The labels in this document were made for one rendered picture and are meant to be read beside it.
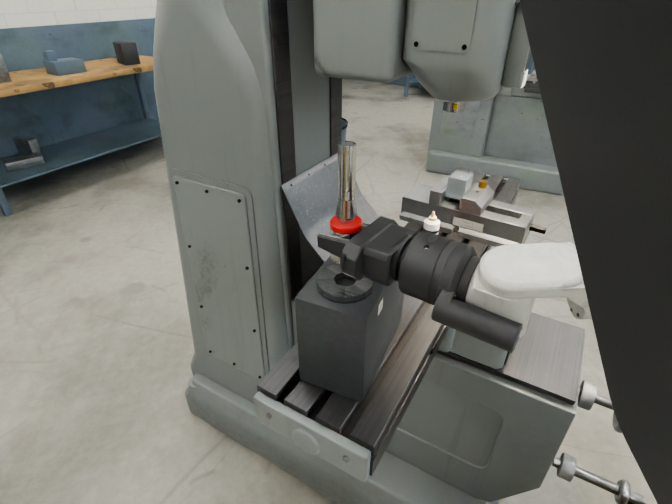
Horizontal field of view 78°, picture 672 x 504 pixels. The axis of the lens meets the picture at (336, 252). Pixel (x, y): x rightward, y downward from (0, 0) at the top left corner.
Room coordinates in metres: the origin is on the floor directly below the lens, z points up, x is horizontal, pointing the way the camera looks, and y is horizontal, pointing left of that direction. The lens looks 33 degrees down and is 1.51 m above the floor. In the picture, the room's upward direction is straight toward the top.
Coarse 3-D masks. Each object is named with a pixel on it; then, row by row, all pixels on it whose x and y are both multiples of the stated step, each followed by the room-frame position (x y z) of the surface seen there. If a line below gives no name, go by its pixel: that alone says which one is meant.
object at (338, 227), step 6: (336, 216) 0.54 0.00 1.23; (330, 222) 0.52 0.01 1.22; (336, 222) 0.52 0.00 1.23; (354, 222) 0.52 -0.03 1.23; (360, 222) 0.52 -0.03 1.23; (336, 228) 0.51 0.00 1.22; (342, 228) 0.50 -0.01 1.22; (348, 228) 0.50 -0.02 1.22; (354, 228) 0.51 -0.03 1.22; (360, 228) 0.51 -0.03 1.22
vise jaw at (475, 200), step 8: (472, 192) 1.05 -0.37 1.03; (480, 192) 1.05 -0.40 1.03; (488, 192) 1.07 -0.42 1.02; (464, 200) 1.01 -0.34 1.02; (472, 200) 1.00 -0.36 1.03; (480, 200) 1.01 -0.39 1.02; (488, 200) 1.04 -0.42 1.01; (464, 208) 1.01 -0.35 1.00; (472, 208) 1.00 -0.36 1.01; (480, 208) 0.99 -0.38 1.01
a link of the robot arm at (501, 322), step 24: (456, 264) 0.40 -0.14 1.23; (432, 288) 0.40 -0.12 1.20; (456, 288) 0.39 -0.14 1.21; (480, 288) 0.37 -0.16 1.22; (432, 312) 0.37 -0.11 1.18; (456, 312) 0.36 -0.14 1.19; (480, 312) 0.36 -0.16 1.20; (504, 312) 0.36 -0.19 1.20; (528, 312) 0.37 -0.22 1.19; (480, 336) 0.34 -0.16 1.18; (504, 336) 0.33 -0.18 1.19
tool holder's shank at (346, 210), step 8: (344, 144) 0.52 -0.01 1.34; (352, 144) 0.52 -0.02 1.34; (344, 152) 0.52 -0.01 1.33; (352, 152) 0.52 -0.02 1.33; (344, 160) 0.52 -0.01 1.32; (352, 160) 0.52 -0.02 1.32; (344, 168) 0.52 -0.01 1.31; (352, 168) 0.52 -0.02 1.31; (344, 176) 0.52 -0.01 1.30; (352, 176) 0.52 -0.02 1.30; (344, 184) 0.52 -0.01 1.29; (352, 184) 0.52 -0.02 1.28; (344, 192) 0.52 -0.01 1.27; (352, 192) 0.52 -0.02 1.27; (344, 200) 0.52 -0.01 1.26; (352, 200) 0.52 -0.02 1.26; (336, 208) 0.52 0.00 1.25; (344, 208) 0.51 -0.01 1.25; (352, 208) 0.52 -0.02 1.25; (344, 216) 0.51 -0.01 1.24; (352, 216) 0.51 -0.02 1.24
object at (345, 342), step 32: (320, 288) 0.50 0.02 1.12; (352, 288) 0.50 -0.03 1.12; (384, 288) 0.52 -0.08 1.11; (320, 320) 0.48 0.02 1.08; (352, 320) 0.46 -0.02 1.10; (384, 320) 0.53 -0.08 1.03; (320, 352) 0.48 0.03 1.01; (352, 352) 0.46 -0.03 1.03; (384, 352) 0.55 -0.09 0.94; (320, 384) 0.48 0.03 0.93; (352, 384) 0.45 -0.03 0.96
